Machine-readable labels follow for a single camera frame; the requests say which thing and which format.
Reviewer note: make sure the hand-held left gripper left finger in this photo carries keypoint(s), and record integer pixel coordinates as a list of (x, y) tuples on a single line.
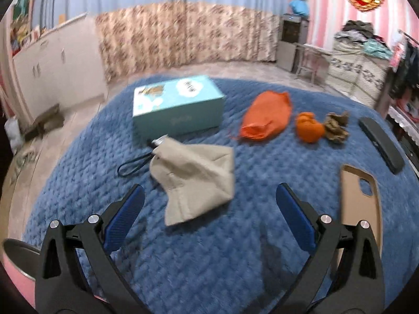
[(122, 217)]

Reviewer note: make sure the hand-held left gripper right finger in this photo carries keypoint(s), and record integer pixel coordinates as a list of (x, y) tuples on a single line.
[(296, 216)]

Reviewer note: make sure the beige cloth pouch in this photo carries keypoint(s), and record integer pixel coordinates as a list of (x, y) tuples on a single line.
[(196, 176)]

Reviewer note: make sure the brown phone case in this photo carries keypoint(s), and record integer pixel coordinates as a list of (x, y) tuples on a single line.
[(361, 202)]

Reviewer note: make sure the small orange knitted item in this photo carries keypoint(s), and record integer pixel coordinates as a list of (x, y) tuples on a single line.
[(309, 128)]

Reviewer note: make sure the blue quilted blanket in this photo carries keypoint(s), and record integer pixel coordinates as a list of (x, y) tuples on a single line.
[(212, 252)]

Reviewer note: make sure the brown crumpled cloth item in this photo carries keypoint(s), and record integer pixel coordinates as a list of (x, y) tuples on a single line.
[(337, 128)]

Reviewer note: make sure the orange cloth bag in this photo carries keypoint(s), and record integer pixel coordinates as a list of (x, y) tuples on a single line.
[(266, 117)]

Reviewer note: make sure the black flat case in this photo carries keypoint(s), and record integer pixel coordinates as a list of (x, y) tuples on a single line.
[(381, 145)]

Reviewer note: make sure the pink round container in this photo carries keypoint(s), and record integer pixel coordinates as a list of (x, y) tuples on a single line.
[(19, 260)]

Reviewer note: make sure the teal cardboard box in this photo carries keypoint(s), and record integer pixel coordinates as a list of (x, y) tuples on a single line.
[(178, 104)]

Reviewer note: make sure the white plastic bag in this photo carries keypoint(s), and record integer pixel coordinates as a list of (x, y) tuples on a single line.
[(13, 133)]

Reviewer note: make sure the low cabinet with lace cover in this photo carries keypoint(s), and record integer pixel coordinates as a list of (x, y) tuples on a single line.
[(406, 119)]

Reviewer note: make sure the pale stool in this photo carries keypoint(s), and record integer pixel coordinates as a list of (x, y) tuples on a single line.
[(309, 62)]

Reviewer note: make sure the covered pile of bedding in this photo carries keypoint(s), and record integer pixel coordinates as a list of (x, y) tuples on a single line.
[(356, 70)]

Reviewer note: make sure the white cabinet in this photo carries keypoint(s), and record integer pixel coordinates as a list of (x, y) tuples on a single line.
[(59, 68)]

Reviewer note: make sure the grey water dispenser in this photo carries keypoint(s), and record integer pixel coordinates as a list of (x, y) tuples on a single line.
[(292, 44)]

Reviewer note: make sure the clothes rack with hanging clothes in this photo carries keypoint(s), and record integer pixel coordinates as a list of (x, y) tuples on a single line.
[(406, 67)]

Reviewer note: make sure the pile of clothes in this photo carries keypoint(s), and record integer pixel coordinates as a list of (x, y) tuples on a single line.
[(363, 37)]

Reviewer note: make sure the blue and floral curtain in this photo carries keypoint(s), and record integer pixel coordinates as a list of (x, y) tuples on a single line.
[(183, 32)]

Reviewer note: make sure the blue cloth bundle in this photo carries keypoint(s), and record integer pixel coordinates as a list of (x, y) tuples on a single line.
[(299, 6)]

